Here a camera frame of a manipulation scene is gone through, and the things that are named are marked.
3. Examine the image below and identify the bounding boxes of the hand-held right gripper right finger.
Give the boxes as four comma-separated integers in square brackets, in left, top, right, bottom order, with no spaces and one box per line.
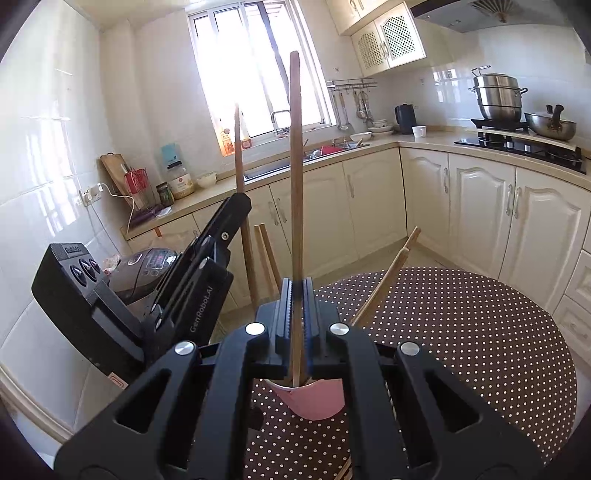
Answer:
[302,277,546,480]

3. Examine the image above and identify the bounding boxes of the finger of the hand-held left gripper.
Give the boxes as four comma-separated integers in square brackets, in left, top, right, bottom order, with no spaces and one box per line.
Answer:
[152,193,254,315]

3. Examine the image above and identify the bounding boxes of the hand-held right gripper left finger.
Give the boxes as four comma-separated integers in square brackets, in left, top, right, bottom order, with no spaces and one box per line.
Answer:
[54,277,296,480]

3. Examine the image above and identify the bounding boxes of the pink cup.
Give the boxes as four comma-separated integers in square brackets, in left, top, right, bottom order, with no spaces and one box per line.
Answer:
[265,376,345,421]

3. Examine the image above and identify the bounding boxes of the white label jar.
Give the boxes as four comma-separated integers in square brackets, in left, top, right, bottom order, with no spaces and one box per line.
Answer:
[167,162,195,199]

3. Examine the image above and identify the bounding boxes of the dark rice cooker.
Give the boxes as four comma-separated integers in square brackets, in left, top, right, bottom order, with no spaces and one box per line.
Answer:
[108,248,182,305]

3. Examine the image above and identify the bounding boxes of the steel kitchen sink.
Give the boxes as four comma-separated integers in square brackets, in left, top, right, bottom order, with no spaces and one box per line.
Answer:
[245,141,370,181]

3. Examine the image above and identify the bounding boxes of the teal box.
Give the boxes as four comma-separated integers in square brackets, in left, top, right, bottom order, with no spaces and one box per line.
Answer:
[161,143,183,169]

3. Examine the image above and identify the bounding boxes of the red utensil holder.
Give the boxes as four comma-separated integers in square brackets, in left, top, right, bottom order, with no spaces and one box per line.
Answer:
[122,168,151,208]

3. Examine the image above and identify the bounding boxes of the wooden cutting board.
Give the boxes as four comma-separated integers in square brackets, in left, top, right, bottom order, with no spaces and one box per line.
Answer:
[100,152,134,197]

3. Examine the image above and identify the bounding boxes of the brown polka dot tablecloth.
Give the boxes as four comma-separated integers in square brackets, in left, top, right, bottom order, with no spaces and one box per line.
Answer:
[240,267,578,480]

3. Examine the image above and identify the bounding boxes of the kitchen window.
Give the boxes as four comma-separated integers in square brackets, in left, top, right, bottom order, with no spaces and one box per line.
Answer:
[187,0,338,153]

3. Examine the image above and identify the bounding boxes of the white bowls and plates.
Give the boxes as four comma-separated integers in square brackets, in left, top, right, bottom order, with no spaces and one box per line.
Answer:
[349,119,400,141]

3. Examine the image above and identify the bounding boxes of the cream lower kitchen cabinets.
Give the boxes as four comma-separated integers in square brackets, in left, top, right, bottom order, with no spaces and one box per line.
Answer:
[124,147,591,356]

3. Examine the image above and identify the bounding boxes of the cream kitchen cabinets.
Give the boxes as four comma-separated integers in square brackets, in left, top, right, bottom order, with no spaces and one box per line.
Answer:
[124,147,591,356]
[325,0,411,35]

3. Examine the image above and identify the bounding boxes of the black electric kettle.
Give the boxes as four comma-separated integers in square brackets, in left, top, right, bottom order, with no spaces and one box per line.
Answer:
[394,104,419,136]

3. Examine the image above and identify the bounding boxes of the beige kitchen countertop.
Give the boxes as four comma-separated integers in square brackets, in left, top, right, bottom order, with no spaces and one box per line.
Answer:
[122,131,591,241]

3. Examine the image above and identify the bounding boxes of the cream upper kitchen cabinets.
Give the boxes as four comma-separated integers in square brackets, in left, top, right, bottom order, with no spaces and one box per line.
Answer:
[325,0,411,35]

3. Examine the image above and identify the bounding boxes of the black gas stove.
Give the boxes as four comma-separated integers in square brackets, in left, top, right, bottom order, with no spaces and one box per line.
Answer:
[455,117,587,174]

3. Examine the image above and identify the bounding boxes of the steel steamer pot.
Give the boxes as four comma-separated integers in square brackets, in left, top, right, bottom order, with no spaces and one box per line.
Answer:
[468,66,528,123]

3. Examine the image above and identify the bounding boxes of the steel wok with lid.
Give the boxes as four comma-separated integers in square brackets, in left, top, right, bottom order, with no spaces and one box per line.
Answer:
[524,104,578,141]

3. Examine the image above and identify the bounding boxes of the black range hood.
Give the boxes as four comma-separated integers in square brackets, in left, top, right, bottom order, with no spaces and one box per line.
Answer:
[411,0,591,34]

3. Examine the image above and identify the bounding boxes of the white charger cable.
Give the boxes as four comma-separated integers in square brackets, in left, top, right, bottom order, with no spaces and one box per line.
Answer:
[95,182,139,232]

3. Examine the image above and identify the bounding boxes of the wall outlet with charger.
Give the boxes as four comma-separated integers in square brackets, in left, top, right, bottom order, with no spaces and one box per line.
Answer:
[78,182,105,206]

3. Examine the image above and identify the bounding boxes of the metal utensil rail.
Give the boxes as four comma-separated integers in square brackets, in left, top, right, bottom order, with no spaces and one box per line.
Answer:
[327,78,377,93]

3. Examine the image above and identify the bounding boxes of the cream lattice door wall cabinet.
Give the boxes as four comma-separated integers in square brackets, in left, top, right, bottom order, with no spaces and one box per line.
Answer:
[351,2,428,77]

